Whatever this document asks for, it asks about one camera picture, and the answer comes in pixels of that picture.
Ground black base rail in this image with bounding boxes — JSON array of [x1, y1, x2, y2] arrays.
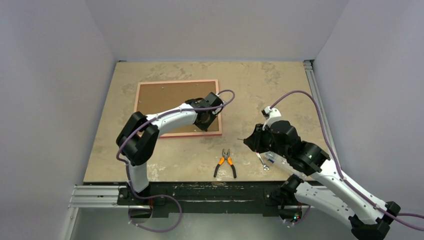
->
[[117, 181, 314, 220]]

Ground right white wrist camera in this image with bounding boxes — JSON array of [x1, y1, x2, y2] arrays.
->
[[261, 106, 282, 131]]

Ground clear screw organizer box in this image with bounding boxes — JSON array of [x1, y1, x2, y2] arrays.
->
[[264, 151, 307, 180]]

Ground aluminium frame rail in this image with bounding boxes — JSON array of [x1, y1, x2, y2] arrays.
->
[[303, 60, 339, 158]]

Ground pink picture frame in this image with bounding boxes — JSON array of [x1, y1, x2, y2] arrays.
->
[[134, 79, 223, 139]]

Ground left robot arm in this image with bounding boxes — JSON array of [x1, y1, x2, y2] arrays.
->
[[116, 92, 228, 205]]

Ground silver wrench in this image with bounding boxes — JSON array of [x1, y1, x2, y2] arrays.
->
[[255, 152, 270, 171]]

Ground orange black pliers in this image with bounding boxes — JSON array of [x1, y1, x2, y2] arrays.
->
[[213, 148, 237, 179]]

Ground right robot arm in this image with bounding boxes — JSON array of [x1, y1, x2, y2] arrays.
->
[[243, 120, 401, 240]]

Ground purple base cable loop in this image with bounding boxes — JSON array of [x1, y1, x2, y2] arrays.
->
[[127, 193, 185, 233]]

